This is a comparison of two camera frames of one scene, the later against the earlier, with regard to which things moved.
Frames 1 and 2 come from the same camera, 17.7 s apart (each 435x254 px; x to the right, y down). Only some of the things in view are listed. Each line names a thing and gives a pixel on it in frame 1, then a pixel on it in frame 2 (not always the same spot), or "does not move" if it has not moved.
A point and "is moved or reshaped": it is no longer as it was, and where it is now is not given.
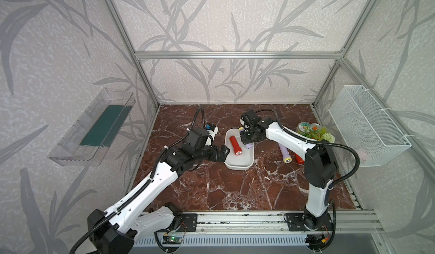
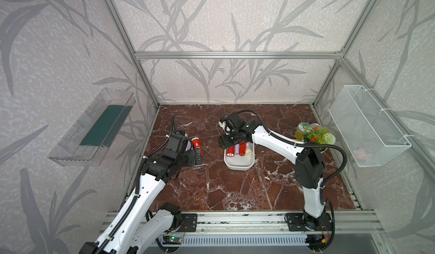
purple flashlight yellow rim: [286, 157] is moved or reshaped
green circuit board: [174, 239] does not move
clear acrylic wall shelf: [86, 143] does not move
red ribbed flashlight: [237, 149] is moved or reshaped
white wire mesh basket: [363, 126] does not move
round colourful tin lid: [303, 127] does not move
